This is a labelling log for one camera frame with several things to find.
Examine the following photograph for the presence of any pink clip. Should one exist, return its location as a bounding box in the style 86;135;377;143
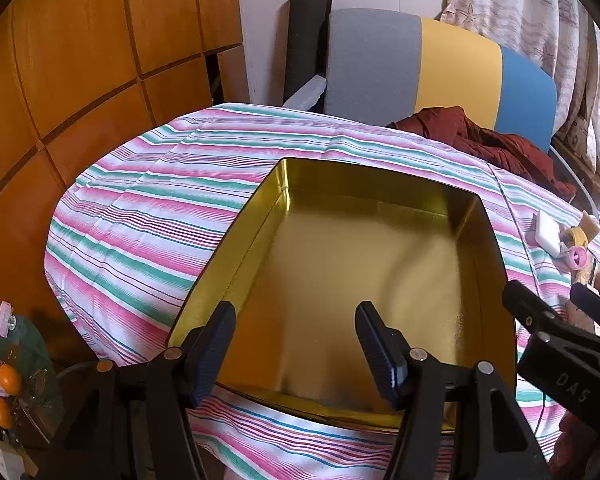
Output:
0;301;17;339

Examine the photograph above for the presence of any striped tablecloth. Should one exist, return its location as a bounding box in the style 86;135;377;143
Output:
45;102;600;480

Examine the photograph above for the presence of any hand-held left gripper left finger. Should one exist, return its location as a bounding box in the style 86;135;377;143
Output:
35;301;237;480

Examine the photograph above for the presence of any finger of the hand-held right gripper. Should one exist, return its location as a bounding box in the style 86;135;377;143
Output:
569;282;600;333
501;280;600;417

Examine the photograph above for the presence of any black rolled mat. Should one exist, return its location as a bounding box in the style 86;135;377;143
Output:
283;0;331;107

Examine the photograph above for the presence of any yellow sponge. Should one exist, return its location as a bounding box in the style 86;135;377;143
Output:
579;211;600;239

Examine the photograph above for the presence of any gold tin box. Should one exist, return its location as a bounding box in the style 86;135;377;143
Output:
167;157;518;431

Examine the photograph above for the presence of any pink tape roll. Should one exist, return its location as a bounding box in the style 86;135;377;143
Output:
566;246;592;272

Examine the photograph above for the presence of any clear bread packet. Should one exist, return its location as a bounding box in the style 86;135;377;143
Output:
575;259;600;292

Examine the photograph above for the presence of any dark red jacket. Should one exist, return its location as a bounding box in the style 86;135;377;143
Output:
387;106;578;198

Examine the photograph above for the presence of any grey yellow blue chair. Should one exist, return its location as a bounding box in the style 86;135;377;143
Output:
282;7;558;153

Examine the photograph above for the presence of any wooden cabinet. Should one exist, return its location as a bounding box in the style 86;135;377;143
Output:
0;0;251;361

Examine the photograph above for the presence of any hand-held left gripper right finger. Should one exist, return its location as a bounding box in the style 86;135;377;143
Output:
355;301;551;480

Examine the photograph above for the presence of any white sponge block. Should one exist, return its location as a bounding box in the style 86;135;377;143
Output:
531;209;565;257

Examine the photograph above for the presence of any patterned curtain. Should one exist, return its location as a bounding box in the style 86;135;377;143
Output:
440;0;600;186

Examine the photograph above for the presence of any cardboard box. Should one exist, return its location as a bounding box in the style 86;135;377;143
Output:
555;105;600;171

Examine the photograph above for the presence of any grey metal rail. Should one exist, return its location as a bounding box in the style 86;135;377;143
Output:
550;152;600;221

